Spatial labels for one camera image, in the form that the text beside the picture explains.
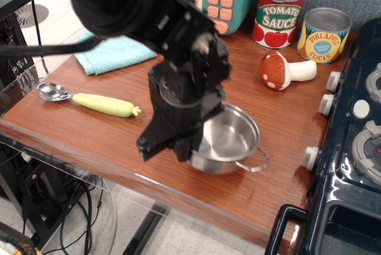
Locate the small stainless steel pot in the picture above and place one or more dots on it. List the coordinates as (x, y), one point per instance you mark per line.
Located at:
(231, 141)

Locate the spoon with yellow-green handle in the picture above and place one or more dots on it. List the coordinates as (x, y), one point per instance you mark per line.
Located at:
(112, 106)

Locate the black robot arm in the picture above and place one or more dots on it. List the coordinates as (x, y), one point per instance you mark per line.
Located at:
(168, 27)

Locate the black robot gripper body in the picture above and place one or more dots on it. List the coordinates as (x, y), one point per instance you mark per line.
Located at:
(184, 93)

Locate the tomato sauce can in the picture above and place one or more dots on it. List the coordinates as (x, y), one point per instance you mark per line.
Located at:
(275, 22)

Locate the pineapple slices can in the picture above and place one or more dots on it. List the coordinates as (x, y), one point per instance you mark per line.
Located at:
(323, 35)

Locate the dark blue toy stove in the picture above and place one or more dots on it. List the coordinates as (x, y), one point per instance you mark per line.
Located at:
(343, 210)

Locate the plush brown mushroom toy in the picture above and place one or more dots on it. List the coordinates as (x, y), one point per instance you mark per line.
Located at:
(277, 73)

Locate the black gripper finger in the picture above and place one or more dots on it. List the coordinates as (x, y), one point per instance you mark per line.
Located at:
(188, 141)

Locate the black table leg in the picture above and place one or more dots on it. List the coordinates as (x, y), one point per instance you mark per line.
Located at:
(143, 234)

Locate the teal folded cloth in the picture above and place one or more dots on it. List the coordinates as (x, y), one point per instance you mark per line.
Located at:
(112, 54)

